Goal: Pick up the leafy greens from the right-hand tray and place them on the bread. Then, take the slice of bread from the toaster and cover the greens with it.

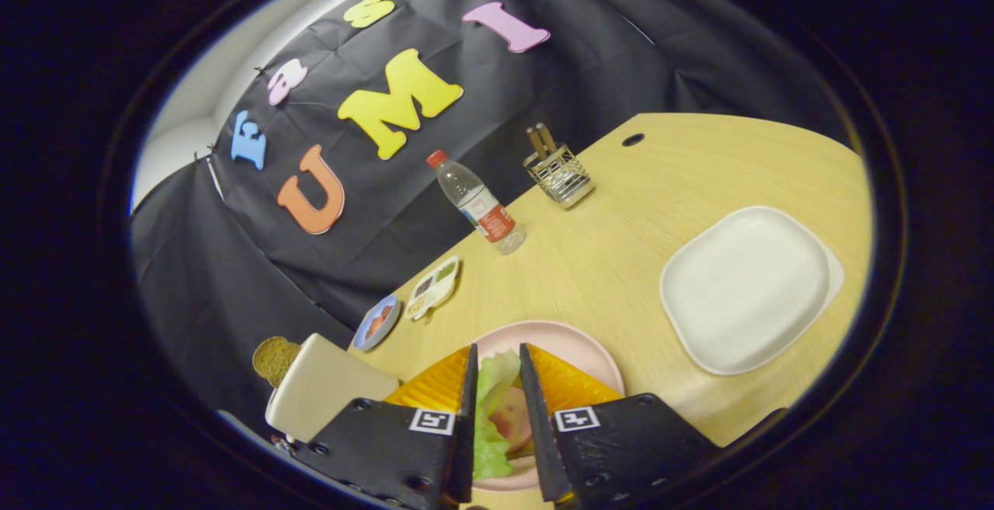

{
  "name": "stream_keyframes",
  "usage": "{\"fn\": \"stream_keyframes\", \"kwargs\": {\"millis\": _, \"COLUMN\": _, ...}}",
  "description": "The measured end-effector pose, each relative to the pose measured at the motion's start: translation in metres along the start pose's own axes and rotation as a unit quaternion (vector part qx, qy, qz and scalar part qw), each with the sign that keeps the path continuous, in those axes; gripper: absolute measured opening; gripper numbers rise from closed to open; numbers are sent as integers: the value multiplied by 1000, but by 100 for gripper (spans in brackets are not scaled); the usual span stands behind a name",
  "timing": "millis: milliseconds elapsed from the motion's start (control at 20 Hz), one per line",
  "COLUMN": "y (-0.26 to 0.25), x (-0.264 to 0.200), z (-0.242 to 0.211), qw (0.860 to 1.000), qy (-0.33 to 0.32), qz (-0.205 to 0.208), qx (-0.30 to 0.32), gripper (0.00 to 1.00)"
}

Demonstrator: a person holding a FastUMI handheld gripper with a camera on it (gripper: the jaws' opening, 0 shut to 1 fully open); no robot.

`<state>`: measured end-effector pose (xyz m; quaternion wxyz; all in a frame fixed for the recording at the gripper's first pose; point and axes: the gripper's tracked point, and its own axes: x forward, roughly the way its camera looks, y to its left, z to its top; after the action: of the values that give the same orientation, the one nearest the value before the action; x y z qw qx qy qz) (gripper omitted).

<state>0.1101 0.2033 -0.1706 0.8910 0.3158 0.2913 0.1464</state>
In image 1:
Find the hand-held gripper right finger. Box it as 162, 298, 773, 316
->
519, 342, 721, 510

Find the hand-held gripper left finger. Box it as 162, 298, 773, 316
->
294, 343, 479, 510

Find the green lettuce leaf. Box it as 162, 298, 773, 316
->
472, 349, 537, 482

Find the brown bread slice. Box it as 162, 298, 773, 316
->
252, 336, 301, 388

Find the pink ham slice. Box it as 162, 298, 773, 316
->
489, 408, 533, 453

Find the pink round plate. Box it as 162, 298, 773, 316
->
466, 320, 626, 493

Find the cream white toaster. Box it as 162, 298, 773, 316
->
266, 333, 401, 442

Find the small blue plate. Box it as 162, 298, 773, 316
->
352, 294, 402, 352

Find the white divided sauce dish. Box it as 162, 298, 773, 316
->
404, 256, 461, 321

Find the clear red-capped water bottle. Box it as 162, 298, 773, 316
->
426, 150, 527, 255

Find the white square plate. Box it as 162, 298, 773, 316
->
659, 206, 845, 376

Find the metal wire utensil holder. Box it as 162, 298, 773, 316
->
523, 144, 596, 210

